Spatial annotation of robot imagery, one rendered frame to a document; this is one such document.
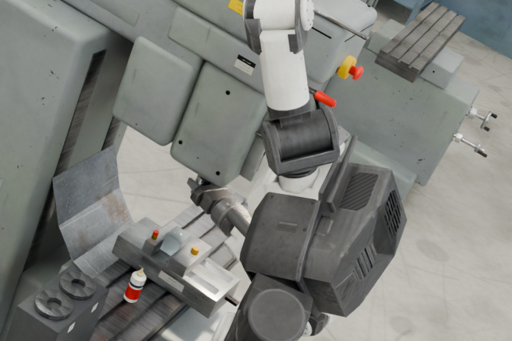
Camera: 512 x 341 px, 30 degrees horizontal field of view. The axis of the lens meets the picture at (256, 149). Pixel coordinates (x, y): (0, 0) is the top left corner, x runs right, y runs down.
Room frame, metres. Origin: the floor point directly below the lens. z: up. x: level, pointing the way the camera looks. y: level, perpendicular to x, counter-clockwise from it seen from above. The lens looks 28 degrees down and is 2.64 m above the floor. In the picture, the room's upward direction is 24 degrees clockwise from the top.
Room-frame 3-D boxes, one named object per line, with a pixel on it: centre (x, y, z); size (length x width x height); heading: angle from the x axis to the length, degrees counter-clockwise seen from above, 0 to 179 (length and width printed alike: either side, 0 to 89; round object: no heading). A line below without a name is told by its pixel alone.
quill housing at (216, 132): (2.29, 0.10, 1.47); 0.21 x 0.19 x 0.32; 165
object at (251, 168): (2.26, -0.01, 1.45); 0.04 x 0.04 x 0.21; 75
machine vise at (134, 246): (2.26, 0.07, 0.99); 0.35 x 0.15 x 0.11; 74
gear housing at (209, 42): (2.30, 0.14, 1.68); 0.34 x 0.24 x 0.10; 75
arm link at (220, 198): (2.23, 0.03, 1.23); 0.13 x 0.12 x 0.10; 140
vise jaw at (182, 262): (2.25, 0.05, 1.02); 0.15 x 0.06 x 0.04; 164
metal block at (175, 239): (2.27, 0.10, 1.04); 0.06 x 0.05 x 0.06; 164
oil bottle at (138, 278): (2.08, 0.15, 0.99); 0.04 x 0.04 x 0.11
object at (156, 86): (2.34, 0.28, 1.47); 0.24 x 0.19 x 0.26; 165
